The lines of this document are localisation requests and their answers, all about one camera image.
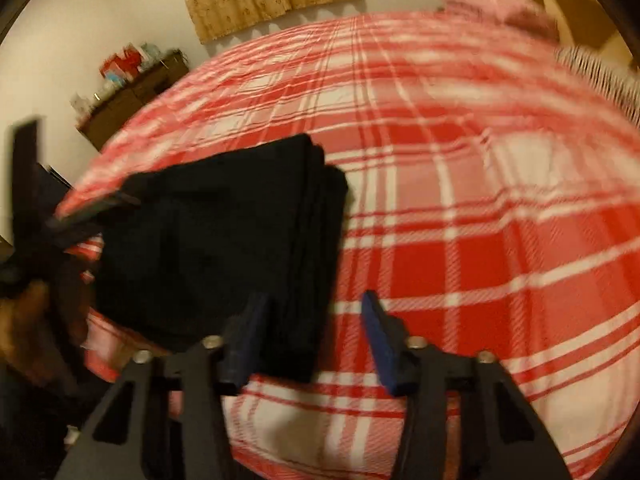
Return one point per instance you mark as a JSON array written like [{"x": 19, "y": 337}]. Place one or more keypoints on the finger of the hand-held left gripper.
[{"x": 95, "y": 210}]

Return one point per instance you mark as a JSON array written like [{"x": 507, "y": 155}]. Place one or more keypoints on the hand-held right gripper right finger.
[{"x": 382, "y": 346}]

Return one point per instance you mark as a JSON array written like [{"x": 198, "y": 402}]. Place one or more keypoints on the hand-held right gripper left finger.
[{"x": 247, "y": 346}]

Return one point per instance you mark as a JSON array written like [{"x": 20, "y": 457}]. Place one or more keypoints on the black pants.
[{"x": 225, "y": 240}]

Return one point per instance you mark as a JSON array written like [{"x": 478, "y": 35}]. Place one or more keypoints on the person's left hand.
[{"x": 30, "y": 330}]

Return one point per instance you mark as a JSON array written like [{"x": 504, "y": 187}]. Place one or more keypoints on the dark wooden dresser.
[{"x": 127, "y": 105}]

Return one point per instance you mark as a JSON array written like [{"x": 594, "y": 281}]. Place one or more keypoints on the red gift bags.
[{"x": 122, "y": 62}]

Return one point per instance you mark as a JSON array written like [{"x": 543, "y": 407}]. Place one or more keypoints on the red plaid bed sheet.
[{"x": 475, "y": 200}]

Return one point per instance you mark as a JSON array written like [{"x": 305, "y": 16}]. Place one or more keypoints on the person's dark clothing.
[{"x": 35, "y": 425}]

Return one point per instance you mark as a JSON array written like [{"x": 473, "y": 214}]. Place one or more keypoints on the striped pillow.
[{"x": 605, "y": 77}]

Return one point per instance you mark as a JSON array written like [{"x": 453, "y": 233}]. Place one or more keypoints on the cream wooden headboard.
[{"x": 575, "y": 15}]

